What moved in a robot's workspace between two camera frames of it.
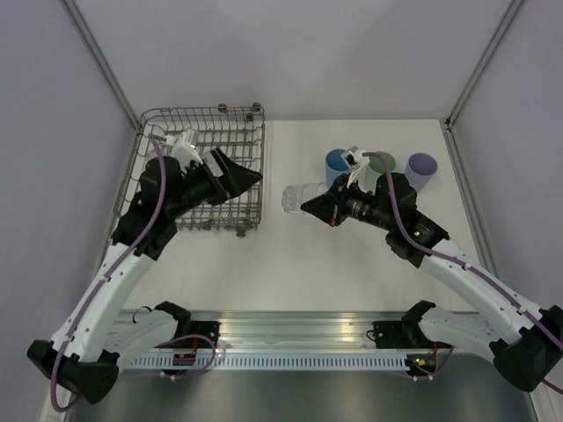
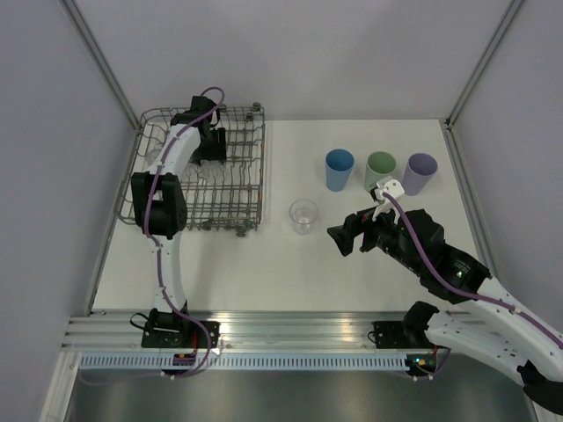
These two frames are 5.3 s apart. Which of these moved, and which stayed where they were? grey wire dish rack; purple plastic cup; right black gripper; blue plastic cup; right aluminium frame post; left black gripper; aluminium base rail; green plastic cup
Moved: left black gripper; right black gripper
Stayed: grey wire dish rack; right aluminium frame post; aluminium base rail; purple plastic cup; blue plastic cup; green plastic cup
